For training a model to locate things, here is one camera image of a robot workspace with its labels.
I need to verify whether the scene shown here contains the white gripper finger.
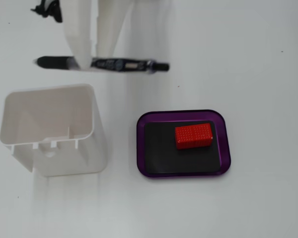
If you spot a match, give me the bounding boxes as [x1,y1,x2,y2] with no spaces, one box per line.
[63,0,93,70]
[96,0,133,60]

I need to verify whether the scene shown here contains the black clear ballpoint pen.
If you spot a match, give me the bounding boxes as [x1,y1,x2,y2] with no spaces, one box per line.
[33,56,170,75]

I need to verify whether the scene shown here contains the white plastic pen holder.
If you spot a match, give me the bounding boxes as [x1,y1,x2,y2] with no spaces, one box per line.
[0,83,108,178]

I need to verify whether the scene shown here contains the purple metal tray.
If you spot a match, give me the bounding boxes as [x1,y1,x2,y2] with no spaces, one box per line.
[136,109,232,179]

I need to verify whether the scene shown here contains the red studded block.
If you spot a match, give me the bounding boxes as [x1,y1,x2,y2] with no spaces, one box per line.
[174,122,214,151]

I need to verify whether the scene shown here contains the black cable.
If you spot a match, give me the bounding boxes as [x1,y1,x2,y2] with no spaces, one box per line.
[30,0,64,24]

